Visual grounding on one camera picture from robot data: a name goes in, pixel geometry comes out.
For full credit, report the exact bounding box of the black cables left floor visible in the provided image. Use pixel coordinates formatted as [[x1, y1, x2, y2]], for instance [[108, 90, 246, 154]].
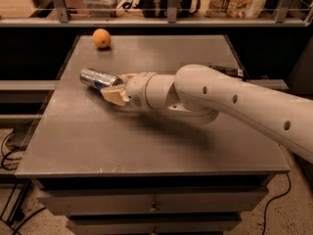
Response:
[[0, 120, 47, 235]]

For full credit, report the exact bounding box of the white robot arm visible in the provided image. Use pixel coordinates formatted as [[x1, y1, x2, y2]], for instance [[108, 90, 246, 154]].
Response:
[[101, 64, 313, 163]]

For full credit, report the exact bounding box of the black cable right floor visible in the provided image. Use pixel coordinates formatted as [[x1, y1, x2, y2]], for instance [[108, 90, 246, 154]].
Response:
[[261, 173, 292, 235]]

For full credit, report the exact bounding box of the black backpack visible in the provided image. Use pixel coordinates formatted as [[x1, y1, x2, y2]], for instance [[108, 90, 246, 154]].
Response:
[[122, 0, 201, 18]]

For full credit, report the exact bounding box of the orange fruit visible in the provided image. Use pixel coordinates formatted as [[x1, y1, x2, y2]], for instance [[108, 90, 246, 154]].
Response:
[[92, 28, 112, 48]]

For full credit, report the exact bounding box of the grey drawer cabinet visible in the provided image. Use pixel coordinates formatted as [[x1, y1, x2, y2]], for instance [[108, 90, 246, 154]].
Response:
[[17, 35, 289, 235]]

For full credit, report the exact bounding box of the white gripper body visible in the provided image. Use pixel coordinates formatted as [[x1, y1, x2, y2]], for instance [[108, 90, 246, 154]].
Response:
[[125, 72, 156, 111]]

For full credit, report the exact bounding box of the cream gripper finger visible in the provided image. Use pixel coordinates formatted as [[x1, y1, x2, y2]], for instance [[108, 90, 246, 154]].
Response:
[[101, 84, 129, 107], [118, 73, 136, 84]]

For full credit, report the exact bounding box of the silver redbull can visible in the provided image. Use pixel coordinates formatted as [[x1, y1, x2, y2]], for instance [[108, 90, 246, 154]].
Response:
[[80, 68, 123, 90]]

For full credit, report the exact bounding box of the grey metal shelf rail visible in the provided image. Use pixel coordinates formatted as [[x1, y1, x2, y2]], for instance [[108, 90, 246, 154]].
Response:
[[0, 0, 313, 27]]

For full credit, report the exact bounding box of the upper drawer knob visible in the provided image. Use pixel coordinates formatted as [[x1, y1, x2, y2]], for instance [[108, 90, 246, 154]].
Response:
[[149, 201, 159, 213]]

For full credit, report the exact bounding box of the colourful snack bag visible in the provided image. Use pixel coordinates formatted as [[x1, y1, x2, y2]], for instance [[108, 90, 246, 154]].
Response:
[[205, 0, 267, 19]]

